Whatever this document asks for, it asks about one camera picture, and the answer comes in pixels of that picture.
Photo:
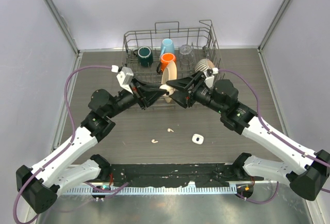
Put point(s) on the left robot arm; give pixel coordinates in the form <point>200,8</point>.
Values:
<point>41,184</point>

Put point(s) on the beige oval plate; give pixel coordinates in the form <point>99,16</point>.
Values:
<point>169,73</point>

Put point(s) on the orange mug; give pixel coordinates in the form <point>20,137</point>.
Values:
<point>165,59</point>

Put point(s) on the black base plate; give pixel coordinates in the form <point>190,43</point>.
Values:
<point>174,175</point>

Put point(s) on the beige earbud charging case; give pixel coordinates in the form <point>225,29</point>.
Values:
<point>169,90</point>

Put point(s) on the white earbud charging case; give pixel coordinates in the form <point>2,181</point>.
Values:
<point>197,139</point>

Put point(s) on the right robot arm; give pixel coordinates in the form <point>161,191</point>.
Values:
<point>304,170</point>

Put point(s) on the white slotted cable duct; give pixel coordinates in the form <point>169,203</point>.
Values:
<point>191,189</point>

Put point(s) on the clear glass cup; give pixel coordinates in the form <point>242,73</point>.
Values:
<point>186,55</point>

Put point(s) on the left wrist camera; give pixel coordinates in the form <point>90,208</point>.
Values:
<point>124,77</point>

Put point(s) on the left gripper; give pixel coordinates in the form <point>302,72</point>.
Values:
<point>145,93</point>

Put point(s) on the dark green mug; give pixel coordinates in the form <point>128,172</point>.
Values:
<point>144,55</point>

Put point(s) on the grey wire dish rack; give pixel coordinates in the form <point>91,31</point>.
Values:
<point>202,38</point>

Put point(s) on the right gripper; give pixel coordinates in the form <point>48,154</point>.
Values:
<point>185,97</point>

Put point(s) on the striped ceramic bowl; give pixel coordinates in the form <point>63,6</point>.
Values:
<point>204,65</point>

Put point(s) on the light blue cup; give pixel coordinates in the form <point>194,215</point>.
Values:
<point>167,46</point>

